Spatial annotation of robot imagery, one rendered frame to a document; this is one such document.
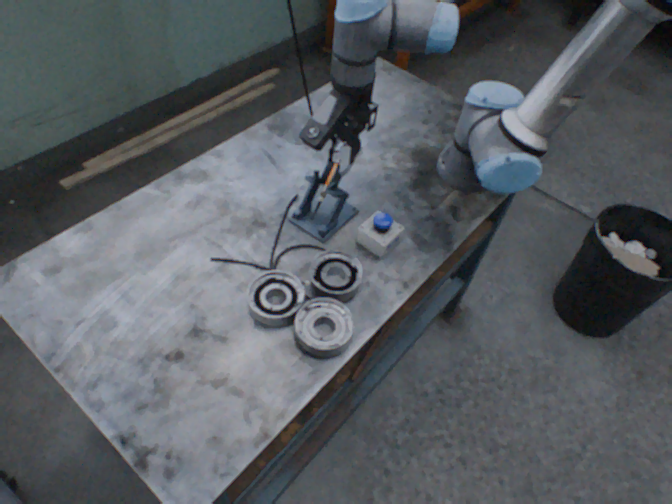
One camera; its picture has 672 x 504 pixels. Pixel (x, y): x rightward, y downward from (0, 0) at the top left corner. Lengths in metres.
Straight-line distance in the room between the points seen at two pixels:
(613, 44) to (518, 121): 0.19
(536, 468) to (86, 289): 1.42
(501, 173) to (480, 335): 1.04
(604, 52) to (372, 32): 0.38
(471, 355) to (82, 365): 1.35
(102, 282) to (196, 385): 0.29
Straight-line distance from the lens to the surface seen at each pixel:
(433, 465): 1.73
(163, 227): 1.10
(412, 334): 1.62
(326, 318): 0.92
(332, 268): 0.98
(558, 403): 1.97
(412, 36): 0.86
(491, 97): 1.13
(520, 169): 1.04
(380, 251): 1.03
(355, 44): 0.86
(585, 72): 0.98
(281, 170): 1.20
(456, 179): 1.22
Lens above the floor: 1.61
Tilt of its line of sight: 50 degrees down
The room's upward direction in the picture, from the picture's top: 8 degrees clockwise
